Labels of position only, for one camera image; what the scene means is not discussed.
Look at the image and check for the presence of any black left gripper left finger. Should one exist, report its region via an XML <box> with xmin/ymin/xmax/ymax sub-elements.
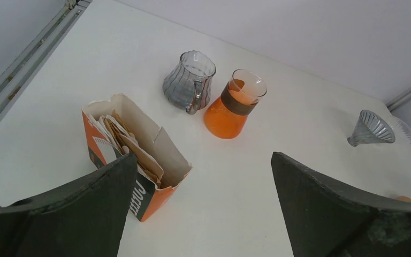
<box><xmin>0</xmin><ymin>154</ymin><xmax>137</xmax><ymax>256</ymax></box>

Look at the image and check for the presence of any orange coffee filter box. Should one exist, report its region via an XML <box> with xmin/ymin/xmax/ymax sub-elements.
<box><xmin>81</xmin><ymin>94</ymin><xmax>192</xmax><ymax>222</ymax></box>

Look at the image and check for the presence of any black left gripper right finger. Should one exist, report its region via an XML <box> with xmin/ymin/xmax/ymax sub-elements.
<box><xmin>271</xmin><ymin>152</ymin><xmax>411</xmax><ymax>256</ymax></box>

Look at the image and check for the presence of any aluminium frame rail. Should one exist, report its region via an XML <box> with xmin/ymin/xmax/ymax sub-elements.
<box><xmin>0</xmin><ymin>1</ymin><xmax>91</xmax><ymax>121</ymax></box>

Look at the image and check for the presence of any brown paper filters stack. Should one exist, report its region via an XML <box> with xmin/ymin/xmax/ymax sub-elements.
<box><xmin>98</xmin><ymin>110</ymin><xmax>164</xmax><ymax>188</ymax></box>

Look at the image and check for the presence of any orange glass carafe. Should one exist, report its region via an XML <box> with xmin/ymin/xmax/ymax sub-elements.
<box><xmin>203</xmin><ymin>69</ymin><xmax>267</xmax><ymax>139</ymax></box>

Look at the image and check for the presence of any clear ribbed glass dripper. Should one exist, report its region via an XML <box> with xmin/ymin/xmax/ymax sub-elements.
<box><xmin>347</xmin><ymin>110</ymin><xmax>411</xmax><ymax>147</ymax></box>

